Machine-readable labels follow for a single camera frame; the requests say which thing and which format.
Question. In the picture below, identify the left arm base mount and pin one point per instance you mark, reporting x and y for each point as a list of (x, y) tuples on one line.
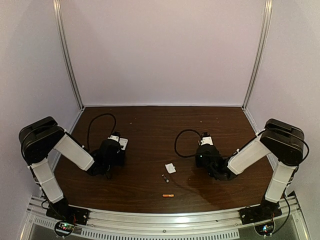
[(67, 219)]

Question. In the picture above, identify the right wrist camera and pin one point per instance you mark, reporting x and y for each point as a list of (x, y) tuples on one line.
[(205, 139)]

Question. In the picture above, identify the left aluminium frame post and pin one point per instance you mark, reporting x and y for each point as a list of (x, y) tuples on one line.
[(65, 52)]

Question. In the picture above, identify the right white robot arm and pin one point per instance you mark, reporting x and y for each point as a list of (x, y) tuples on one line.
[(286, 142)]

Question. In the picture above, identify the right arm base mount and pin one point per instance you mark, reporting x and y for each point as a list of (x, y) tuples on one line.
[(266, 211)]

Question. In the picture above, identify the aluminium frame post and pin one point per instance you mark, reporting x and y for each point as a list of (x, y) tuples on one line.
[(264, 32), (65, 52)]

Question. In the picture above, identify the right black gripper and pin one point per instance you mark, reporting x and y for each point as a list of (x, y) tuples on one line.
[(202, 156)]

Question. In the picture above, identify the front aluminium rail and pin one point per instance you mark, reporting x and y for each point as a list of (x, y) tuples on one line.
[(211, 225)]

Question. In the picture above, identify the orange battery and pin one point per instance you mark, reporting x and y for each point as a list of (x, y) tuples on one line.
[(168, 195)]

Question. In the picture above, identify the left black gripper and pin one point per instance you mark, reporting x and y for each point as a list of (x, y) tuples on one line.
[(120, 155)]

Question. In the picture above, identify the right aluminium frame post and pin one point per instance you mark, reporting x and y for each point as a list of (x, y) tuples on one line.
[(264, 32)]

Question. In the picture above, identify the white remote control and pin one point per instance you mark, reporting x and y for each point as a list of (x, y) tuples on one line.
[(123, 143)]

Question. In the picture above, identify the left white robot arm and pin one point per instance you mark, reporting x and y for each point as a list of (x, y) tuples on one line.
[(40, 138)]

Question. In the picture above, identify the white battery cover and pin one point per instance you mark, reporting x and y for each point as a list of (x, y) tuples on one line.
[(170, 168)]

